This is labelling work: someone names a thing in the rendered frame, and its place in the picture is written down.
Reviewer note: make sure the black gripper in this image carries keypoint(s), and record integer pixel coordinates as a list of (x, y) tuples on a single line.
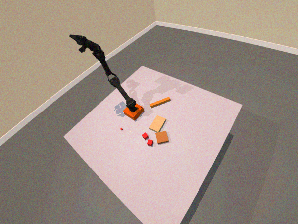
[(81, 40)]

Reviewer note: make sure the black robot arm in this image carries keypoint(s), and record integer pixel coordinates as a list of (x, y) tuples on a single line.
[(99, 55)]

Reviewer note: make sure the orange rectangular bar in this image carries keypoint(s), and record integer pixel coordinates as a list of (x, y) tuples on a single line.
[(160, 102)]

